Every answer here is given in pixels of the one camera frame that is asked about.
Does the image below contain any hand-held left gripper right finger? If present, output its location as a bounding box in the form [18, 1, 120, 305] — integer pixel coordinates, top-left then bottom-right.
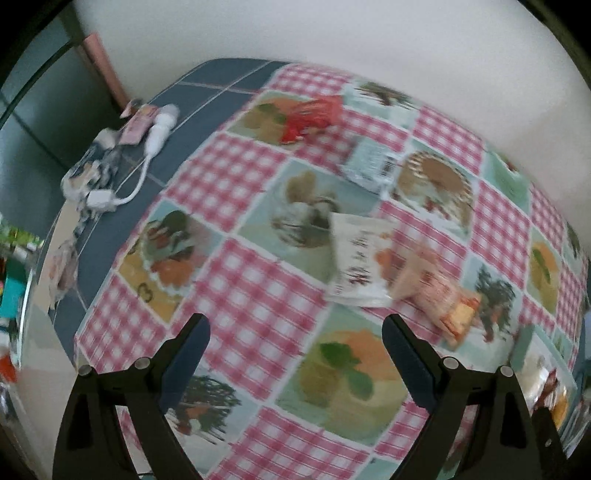
[382, 314, 537, 480]

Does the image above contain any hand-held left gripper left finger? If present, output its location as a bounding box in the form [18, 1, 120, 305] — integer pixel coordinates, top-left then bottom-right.
[52, 313, 211, 480]

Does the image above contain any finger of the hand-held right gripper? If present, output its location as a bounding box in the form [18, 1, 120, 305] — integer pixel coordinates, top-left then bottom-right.
[533, 406, 568, 480]

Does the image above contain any teal box with window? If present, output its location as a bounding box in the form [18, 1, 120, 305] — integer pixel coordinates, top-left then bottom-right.
[508, 323, 583, 435]

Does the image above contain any peach snack packet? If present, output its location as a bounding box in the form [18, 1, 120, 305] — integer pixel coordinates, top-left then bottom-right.
[392, 249, 463, 315]

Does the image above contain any white snack packet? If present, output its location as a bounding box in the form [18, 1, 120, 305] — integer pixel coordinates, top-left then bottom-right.
[327, 212, 400, 308]

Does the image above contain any orange striped snack packet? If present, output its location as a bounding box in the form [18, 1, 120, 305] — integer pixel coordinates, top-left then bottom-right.
[438, 295, 482, 348]

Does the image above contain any pink checkered printed tablecloth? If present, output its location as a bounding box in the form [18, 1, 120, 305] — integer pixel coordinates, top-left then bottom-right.
[74, 62, 590, 480]

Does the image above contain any silver-green snack packet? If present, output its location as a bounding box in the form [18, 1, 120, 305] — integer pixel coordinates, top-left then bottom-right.
[344, 138, 403, 191]

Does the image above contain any dark patterned cloth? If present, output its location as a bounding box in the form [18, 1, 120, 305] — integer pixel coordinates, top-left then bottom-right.
[62, 129, 126, 200]

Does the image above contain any pink card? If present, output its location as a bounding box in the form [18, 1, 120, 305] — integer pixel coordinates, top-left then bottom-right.
[121, 104, 158, 145]

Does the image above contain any red snack packet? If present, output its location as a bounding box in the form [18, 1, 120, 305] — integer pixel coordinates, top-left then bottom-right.
[280, 116, 325, 145]

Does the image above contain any blue grid cloth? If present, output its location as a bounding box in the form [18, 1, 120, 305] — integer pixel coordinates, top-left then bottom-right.
[34, 58, 287, 365]

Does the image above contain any orange-red snack packet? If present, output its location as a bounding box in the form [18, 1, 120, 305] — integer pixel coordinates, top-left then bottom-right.
[298, 97, 345, 126]

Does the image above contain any dark teal cabinet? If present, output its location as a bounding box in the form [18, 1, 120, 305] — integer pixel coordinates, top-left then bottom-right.
[0, 14, 122, 219]

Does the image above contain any white wand device with cable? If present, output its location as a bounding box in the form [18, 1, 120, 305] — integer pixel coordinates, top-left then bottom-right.
[85, 104, 180, 213]

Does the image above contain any brown wooden post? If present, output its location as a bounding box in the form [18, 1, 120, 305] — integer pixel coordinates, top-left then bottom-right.
[85, 34, 131, 105]

